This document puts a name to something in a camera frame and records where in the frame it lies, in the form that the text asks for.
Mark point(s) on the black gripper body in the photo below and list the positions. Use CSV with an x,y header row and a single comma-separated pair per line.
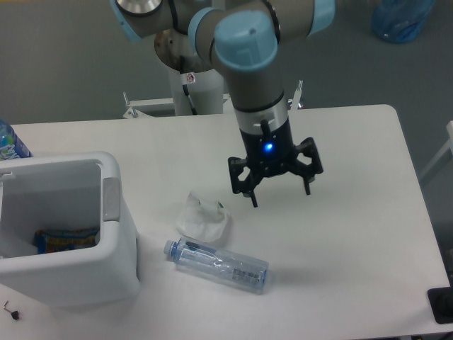
x,y
265,154

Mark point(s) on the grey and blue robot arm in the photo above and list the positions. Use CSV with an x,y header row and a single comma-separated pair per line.
x,y
241,44

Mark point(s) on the blue plastic bag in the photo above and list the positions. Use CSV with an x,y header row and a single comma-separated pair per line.
x,y
400,21

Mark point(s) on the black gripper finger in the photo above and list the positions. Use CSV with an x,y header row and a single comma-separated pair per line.
x,y
244,177
308,149

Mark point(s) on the white paper tissue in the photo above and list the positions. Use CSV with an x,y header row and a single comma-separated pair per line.
x,y
202,219

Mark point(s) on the clear plastic water bottle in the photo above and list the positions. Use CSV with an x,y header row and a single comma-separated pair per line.
x,y
219,265

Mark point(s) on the blue labelled bottle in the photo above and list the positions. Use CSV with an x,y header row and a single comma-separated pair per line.
x,y
12,146

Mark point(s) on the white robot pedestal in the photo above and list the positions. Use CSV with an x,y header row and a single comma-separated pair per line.
x,y
196,88

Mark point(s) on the black device at table edge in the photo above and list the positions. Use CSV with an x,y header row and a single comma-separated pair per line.
x,y
441,304

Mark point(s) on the blue yellow snack wrapper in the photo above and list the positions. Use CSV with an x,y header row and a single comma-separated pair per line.
x,y
51,241

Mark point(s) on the white plastic trash can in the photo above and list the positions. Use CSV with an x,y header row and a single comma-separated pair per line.
x,y
72,191

